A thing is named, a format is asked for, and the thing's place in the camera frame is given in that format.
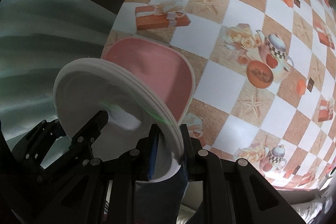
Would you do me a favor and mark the pale green curtain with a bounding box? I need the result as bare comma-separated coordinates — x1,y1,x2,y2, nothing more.
0,0,156,169

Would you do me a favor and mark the pink rectangular plate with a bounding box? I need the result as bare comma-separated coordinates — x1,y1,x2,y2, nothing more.
101,37,195,123

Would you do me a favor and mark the checkered printed tablecloth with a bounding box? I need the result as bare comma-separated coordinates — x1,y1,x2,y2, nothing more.
104,0,335,189

